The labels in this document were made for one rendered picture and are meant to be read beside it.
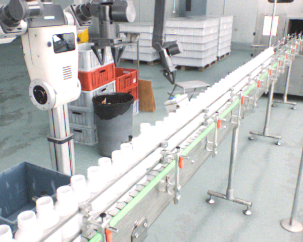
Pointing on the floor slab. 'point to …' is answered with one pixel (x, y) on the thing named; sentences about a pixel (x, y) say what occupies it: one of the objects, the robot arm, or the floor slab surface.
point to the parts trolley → (137, 52)
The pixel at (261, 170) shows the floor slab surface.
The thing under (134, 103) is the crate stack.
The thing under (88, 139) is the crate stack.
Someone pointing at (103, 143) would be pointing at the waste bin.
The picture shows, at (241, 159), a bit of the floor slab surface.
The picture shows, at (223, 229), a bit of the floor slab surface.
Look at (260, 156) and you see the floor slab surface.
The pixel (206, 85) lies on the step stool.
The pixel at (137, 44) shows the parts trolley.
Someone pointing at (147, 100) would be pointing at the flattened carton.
